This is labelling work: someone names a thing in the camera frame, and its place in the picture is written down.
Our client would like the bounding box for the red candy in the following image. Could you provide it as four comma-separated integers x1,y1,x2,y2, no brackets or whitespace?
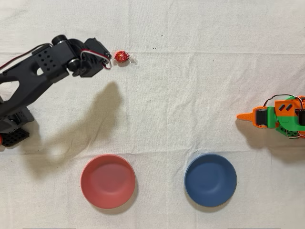
111,50,139,67

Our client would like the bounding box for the blue bowl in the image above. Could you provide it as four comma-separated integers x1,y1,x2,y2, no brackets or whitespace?
184,153,238,208

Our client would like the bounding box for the red bowl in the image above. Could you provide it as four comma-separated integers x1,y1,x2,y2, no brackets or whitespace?
80,154,137,210

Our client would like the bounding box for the white tablecloth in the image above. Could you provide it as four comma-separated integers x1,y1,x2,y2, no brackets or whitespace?
0,0,305,229

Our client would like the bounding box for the red white black servo cable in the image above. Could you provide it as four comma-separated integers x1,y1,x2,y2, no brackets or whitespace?
80,48,112,70

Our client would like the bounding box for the thin servo cable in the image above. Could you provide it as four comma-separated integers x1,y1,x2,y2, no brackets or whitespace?
263,94,305,107

